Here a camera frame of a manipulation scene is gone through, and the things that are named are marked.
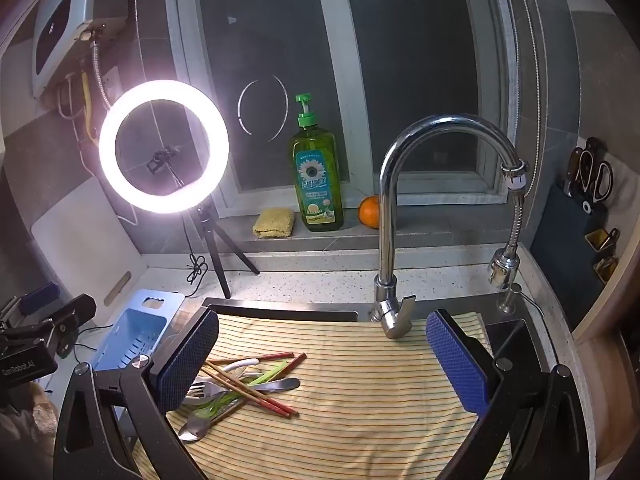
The green plastic spoon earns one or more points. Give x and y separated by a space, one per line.
215 407
272 372

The blue plastic drain basket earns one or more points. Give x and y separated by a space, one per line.
130 330

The yellow holder cup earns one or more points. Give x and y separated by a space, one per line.
597 240
605 269

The chrome faucet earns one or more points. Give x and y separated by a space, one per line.
387 210

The orange fruit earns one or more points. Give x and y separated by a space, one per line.
369 212

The dark blue knife holder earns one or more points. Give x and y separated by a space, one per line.
560 230

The wall water heater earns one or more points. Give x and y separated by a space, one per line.
65 20

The metal sink knob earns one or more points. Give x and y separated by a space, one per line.
510 297

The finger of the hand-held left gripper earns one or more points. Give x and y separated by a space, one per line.
75 312
42 292

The white cutting board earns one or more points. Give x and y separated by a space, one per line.
85 250

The green dish soap bottle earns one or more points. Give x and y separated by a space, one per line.
315 180

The white plastic spoon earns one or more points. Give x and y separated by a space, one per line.
250 376
242 362

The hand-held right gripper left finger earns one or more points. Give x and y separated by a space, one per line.
185 360

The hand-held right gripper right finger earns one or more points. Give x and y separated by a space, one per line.
457 365

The yellow sponge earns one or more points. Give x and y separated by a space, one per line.
272 222

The flexible faucet sprayer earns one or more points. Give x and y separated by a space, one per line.
515 220

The black scissors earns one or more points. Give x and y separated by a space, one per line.
587 205

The steel sink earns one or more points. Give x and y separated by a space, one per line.
280 307

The red-tipped wooden chopstick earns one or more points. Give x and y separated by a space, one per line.
250 358
270 406
272 400

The white window frame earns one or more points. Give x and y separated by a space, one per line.
345 60

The yellow striped cloth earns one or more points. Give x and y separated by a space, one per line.
350 400

